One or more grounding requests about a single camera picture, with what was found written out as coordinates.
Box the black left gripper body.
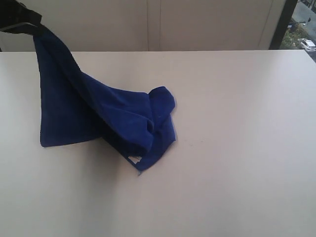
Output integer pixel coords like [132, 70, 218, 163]
[0, 0, 42, 34]

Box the blue towel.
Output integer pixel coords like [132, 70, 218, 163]
[33, 32, 176, 172]

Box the white parked car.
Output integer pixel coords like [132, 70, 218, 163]
[300, 39, 316, 52]

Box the black window frame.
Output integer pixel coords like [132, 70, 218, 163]
[269, 0, 297, 50]

